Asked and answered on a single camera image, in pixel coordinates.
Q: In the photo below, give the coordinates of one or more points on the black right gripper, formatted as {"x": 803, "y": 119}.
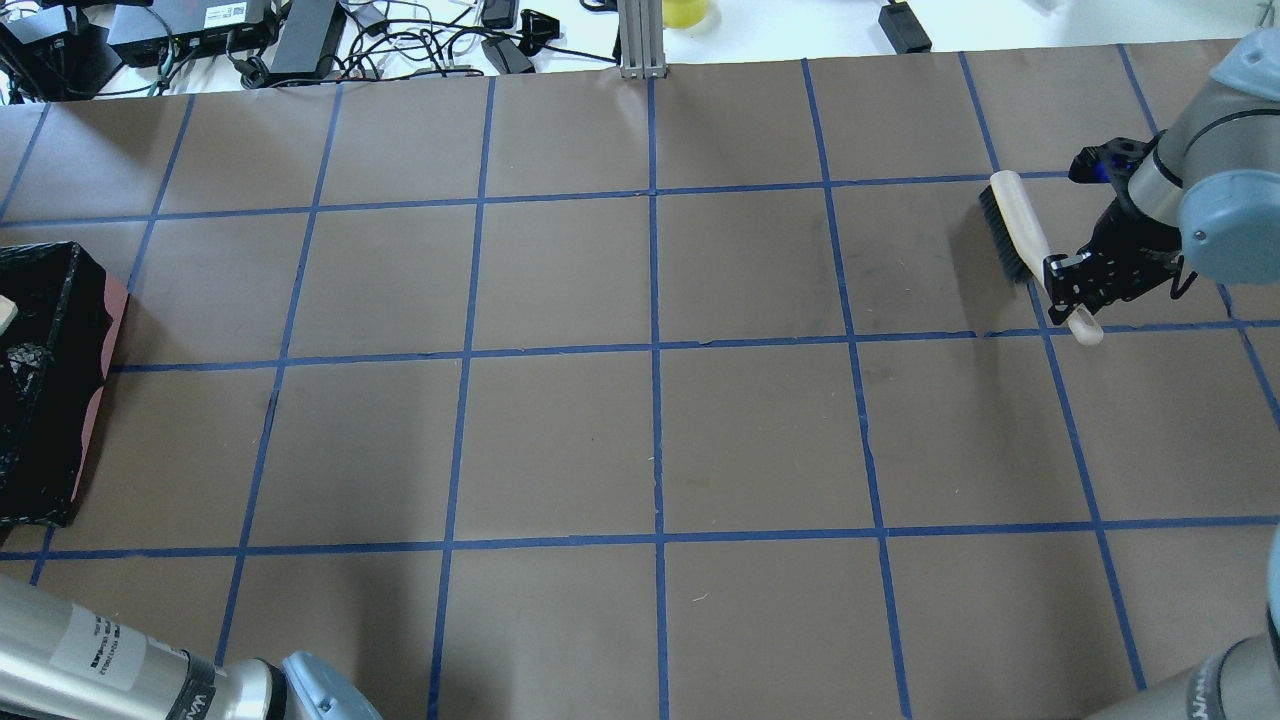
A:
{"x": 1127, "y": 237}

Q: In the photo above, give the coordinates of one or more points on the beige hand brush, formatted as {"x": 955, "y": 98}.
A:
{"x": 1024, "y": 253}

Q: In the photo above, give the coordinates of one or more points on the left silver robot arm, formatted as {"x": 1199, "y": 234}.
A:
{"x": 60, "y": 660}

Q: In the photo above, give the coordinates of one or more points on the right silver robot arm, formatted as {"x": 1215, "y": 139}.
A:
{"x": 1201, "y": 199}

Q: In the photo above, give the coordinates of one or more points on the black lined trash bin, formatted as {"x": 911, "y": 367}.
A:
{"x": 56, "y": 352}

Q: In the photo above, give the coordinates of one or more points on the black power adapter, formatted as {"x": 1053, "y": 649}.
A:
{"x": 903, "y": 29}

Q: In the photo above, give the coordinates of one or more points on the yellow tape roll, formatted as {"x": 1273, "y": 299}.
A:
{"x": 683, "y": 14}

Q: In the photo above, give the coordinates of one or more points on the black power brick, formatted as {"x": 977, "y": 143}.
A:
{"x": 307, "y": 43}

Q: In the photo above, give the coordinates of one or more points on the aluminium frame post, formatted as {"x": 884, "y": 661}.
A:
{"x": 642, "y": 54}

